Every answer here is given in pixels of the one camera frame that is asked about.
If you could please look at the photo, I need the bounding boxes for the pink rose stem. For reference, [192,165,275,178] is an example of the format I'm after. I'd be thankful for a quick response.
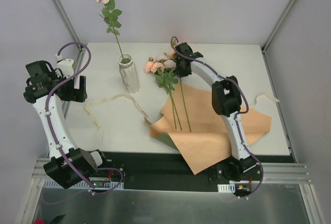
[168,48,192,133]
[95,0,124,59]

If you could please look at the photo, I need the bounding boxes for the pink flower bouquet green leaves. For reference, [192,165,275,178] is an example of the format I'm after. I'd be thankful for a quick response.
[143,52,182,132]

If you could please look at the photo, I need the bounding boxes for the orange wrapping paper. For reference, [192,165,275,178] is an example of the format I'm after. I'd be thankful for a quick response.
[149,82,273,175]

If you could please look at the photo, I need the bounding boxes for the green wrapping paper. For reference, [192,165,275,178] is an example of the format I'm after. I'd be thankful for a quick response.
[144,117,179,151]

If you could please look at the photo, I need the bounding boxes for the cream ribbon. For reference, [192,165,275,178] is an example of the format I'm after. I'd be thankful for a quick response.
[83,91,281,131]

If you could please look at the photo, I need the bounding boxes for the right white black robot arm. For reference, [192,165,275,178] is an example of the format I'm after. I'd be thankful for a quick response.
[172,42,258,180]

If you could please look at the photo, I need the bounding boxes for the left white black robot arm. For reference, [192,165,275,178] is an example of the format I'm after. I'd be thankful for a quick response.
[23,61,109,189]

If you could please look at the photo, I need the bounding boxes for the white ribbed ceramic vase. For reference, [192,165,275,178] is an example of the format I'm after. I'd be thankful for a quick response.
[118,54,140,94]

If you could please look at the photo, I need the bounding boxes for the red black object bottom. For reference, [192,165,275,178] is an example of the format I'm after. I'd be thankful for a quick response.
[33,214,66,224]

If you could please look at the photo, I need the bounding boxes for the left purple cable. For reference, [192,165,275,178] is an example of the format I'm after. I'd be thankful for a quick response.
[44,41,124,196]

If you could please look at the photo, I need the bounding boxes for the purple cable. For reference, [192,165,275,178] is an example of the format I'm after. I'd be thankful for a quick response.
[170,36,264,201]
[44,41,124,196]

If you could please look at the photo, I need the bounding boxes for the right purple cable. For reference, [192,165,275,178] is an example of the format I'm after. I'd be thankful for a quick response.
[170,36,264,201]

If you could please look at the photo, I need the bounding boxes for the right aluminium frame post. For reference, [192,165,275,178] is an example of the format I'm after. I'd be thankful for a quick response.
[261,0,299,54]

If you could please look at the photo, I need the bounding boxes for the aluminium frame post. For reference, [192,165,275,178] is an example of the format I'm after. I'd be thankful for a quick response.
[261,0,299,54]
[51,0,81,42]

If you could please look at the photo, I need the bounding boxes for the left white cable duct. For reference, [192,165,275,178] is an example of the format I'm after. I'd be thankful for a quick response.
[43,179,124,190]

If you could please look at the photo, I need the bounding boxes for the white cable duct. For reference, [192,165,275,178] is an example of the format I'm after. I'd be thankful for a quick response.
[43,179,124,190]
[217,183,235,193]

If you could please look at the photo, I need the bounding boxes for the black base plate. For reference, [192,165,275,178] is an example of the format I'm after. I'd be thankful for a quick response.
[85,149,295,191]

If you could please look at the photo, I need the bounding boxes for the left aluminium frame post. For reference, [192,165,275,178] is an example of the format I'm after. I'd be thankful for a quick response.
[51,0,81,42]

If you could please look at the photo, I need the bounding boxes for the right white cable duct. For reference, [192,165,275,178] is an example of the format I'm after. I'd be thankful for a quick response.
[217,183,235,193]

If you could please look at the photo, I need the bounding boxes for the aluminium front rail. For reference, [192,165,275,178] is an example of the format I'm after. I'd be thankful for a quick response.
[262,163,312,184]

